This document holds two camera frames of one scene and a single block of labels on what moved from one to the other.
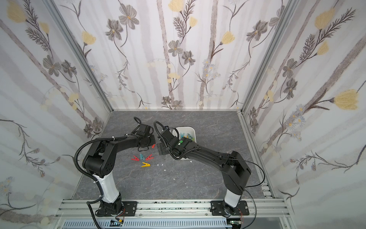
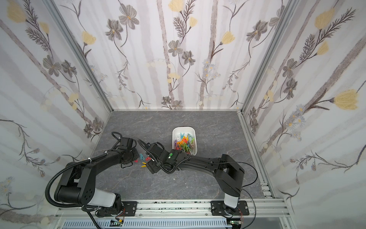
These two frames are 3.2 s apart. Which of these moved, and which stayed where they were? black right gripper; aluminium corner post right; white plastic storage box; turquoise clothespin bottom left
Moved: black right gripper
Stayed: aluminium corner post right; turquoise clothespin bottom left; white plastic storage box
